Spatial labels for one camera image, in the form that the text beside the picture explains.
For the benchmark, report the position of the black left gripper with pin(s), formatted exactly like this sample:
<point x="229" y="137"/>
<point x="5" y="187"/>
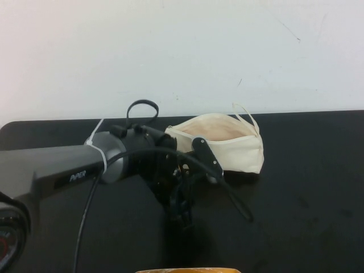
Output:
<point x="167" y="173"/>

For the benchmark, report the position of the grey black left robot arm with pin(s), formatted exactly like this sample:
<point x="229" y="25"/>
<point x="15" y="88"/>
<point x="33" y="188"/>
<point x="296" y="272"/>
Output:
<point x="65" y="165"/>

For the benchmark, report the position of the cream fabric pencil case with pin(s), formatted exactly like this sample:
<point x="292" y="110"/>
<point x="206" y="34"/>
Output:
<point x="241" y="155"/>

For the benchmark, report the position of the orange yellow tape roll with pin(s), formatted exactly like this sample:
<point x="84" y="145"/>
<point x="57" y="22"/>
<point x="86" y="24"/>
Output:
<point x="185" y="270"/>

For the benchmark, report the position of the white zip tie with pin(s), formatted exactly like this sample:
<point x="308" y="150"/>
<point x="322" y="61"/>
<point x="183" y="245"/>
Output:
<point x="98" y="148"/>

